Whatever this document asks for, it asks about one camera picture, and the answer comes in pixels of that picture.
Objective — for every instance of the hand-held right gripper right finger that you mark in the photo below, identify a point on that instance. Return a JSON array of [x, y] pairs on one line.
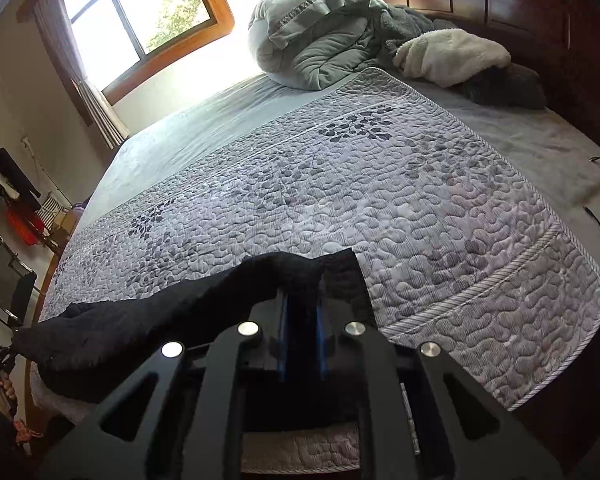
[[322, 345]]

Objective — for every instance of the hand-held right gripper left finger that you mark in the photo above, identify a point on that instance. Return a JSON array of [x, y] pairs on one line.
[[281, 340]]

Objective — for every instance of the black pants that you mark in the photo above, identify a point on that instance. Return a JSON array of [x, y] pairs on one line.
[[129, 330]]

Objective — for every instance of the person's left hand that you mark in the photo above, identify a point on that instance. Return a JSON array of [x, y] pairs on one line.
[[5, 397]]

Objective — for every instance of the black folding chair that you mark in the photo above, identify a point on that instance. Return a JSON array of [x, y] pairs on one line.
[[4, 280]]

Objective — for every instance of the red container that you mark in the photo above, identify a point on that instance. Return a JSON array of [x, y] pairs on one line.
[[22, 225]]

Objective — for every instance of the grey leaf-print quilt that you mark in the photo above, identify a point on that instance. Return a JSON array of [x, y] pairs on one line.
[[380, 200]]

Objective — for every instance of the white basket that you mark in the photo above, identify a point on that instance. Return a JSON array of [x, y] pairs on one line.
[[49, 207]]

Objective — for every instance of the grey bed sheet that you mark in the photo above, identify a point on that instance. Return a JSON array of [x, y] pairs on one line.
[[204, 115]]

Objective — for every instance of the striped curtain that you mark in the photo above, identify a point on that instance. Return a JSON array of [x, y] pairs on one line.
[[79, 75]]

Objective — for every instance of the grey-green pillows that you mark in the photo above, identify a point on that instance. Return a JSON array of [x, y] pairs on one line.
[[310, 35]]

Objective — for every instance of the white fleece blanket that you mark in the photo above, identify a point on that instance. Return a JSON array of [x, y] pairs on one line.
[[455, 55]]

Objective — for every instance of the dark grey pillow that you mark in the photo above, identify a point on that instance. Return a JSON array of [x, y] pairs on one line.
[[510, 85]]

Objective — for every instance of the wooden-framed window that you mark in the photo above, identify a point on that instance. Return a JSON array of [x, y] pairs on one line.
[[129, 10]]

